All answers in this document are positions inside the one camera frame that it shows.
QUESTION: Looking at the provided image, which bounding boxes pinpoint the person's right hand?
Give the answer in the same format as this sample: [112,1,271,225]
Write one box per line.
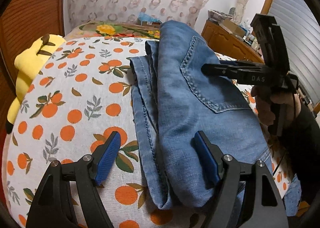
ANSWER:
[251,86,302,126]

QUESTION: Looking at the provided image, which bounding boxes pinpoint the cardboard box blue bag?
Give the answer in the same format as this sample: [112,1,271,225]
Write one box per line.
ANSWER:
[137,12,162,26]

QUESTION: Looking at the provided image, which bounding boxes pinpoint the blue denim pants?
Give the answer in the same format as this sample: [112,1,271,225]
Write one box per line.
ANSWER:
[131,20,271,210]

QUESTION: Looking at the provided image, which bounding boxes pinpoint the wooden sideboard cabinet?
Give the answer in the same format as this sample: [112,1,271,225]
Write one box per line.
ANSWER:
[201,19,264,63]

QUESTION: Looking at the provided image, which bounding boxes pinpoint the orange print bed quilt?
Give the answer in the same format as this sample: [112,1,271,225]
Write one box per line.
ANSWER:
[2,36,295,228]

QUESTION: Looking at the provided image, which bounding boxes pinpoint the yellow pikachu plush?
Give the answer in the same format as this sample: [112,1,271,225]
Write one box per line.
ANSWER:
[5,34,66,134]

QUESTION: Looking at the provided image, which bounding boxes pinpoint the grey window blind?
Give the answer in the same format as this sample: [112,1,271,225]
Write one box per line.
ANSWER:
[268,0,320,104]

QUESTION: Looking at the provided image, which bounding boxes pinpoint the floral beige blanket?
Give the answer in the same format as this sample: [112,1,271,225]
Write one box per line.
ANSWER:
[65,21,160,40]

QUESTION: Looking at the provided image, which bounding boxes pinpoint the wooden louvered wardrobe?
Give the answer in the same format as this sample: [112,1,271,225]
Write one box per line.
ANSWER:
[0,0,68,124]

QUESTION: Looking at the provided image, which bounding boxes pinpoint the cardboard box on cabinet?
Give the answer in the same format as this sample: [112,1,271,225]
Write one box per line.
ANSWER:
[220,20,246,38]

